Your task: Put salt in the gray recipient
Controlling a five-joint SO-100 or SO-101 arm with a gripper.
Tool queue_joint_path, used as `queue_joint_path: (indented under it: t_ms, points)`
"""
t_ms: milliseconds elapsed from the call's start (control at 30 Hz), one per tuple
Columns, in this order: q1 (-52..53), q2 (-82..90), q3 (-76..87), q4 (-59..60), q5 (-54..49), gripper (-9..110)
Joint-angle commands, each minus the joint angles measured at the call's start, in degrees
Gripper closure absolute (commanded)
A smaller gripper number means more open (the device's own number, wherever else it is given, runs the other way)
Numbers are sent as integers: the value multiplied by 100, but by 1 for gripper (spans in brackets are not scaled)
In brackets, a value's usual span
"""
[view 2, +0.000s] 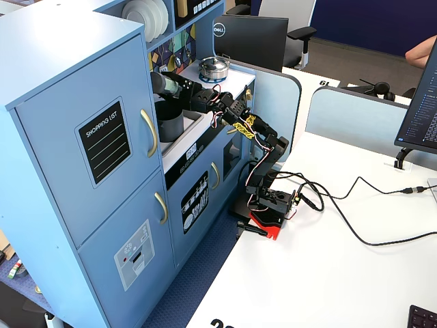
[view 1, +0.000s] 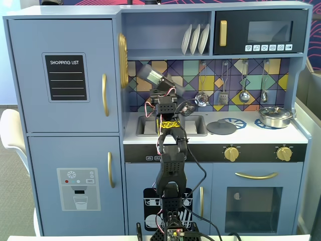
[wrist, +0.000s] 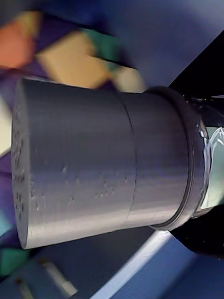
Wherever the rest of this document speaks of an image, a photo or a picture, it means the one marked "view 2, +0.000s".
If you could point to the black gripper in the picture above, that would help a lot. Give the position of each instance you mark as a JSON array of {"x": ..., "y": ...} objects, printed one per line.
[{"x": 190, "y": 89}]

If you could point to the gray salt shaker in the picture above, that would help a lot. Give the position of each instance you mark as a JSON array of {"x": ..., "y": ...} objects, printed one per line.
[{"x": 160, "y": 83}]

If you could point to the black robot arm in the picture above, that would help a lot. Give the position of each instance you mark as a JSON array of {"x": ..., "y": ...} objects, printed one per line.
[{"x": 269, "y": 160}]

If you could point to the person bare forearm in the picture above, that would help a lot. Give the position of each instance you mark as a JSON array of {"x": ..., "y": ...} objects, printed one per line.
[{"x": 420, "y": 53}]

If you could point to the gray toy sink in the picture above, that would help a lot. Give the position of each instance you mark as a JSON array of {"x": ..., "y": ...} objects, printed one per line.
[{"x": 191, "y": 123}]

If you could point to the steel ladle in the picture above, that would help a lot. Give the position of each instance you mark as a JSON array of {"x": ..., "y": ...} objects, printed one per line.
[{"x": 178, "y": 61}]

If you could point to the steel slotted spatula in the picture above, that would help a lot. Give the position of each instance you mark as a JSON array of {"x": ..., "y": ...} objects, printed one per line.
[{"x": 163, "y": 66}]

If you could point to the gray plastic pot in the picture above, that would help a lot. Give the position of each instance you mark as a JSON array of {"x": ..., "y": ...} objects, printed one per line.
[{"x": 170, "y": 126}]

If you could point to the steel pot with lid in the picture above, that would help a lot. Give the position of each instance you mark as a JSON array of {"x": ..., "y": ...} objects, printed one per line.
[{"x": 213, "y": 68}]

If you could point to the steel hanging utensil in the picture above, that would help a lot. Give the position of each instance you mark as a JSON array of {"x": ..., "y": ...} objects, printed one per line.
[{"x": 188, "y": 52}]

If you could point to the gold stove knob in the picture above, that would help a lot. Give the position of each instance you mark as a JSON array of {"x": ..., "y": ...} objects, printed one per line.
[{"x": 249, "y": 95}]

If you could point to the black toy microwave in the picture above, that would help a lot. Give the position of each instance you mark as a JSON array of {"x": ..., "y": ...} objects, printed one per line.
[{"x": 191, "y": 20}]

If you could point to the white toy plate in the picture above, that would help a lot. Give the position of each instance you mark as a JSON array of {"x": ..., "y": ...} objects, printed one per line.
[
  {"x": 156, "y": 20},
  {"x": 134, "y": 13},
  {"x": 166, "y": 17}
]

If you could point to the black oven control panel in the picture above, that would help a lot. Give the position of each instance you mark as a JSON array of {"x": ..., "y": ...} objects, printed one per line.
[{"x": 177, "y": 171}]

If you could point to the black Dell monitor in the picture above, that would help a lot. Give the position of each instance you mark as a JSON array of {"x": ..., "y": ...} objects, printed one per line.
[{"x": 252, "y": 41}]

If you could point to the light blue desk divider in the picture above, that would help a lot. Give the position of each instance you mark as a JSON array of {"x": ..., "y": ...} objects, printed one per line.
[
  {"x": 341, "y": 112},
  {"x": 273, "y": 102}
]

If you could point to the black shopping list board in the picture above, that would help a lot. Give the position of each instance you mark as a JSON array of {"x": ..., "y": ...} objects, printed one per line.
[{"x": 102, "y": 147}]

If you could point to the blue oven door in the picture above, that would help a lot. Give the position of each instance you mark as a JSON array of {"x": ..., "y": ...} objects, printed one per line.
[{"x": 229, "y": 186}]

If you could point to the blue cabinet door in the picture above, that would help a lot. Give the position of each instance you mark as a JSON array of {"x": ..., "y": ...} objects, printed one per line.
[{"x": 174, "y": 222}]

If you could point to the white office chair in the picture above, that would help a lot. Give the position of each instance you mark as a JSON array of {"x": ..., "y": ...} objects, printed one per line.
[{"x": 286, "y": 10}]

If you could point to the blue toy kitchen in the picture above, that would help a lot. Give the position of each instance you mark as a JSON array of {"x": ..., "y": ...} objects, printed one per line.
[{"x": 51, "y": 44}]

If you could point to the desk number sticker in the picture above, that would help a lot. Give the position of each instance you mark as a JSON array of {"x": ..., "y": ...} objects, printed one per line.
[
  {"x": 329, "y": 83},
  {"x": 222, "y": 324}
]

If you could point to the blue fridge door with chalkboard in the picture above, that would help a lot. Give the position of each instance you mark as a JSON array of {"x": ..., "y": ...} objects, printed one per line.
[{"x": 51, "y": 153}]

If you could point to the black table clamp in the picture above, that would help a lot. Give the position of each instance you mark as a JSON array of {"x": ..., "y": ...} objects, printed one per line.
[{"x": 252, "y": 228}]

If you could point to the robot controller board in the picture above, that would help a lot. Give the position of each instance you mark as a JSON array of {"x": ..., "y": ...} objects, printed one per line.
[{"x": 296, "y": 199}]

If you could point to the gray water dispenser sticker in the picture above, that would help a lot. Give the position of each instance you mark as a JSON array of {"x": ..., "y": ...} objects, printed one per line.
[{"x": 134, "y": 256}]

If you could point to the black headset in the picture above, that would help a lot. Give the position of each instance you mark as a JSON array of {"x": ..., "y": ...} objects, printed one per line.
[{"x": 382, "y": 88}]

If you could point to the blue fridge door with dispenser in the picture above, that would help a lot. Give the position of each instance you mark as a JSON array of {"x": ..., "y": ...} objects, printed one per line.
[{"x": 102, "y": 273}]

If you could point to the black monitor stand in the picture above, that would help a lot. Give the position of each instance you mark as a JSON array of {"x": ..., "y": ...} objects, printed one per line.
[{"x": 399, "y": 159}]

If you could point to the cardboard box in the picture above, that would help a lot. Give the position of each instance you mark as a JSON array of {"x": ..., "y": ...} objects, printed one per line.
[{"x": 5, "y": 246}]

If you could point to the monitor with lit screen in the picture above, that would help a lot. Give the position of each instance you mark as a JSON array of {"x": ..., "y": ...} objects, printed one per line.
[{"x": 420, "y": 119}]

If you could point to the red white green tube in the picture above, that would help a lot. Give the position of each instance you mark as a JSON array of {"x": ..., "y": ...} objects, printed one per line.
[{"x": 13, "y": 270}]

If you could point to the gray laptop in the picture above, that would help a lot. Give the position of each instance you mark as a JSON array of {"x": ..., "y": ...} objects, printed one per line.
[{"x": 433, "y": 191}]

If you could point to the black keyboard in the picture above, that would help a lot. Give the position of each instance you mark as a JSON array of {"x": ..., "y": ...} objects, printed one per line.
[{"x": 423, "y": 319}]

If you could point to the red robot base mount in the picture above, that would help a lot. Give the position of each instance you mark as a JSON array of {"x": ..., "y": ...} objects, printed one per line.
[{"x": 269, "y": 229}]

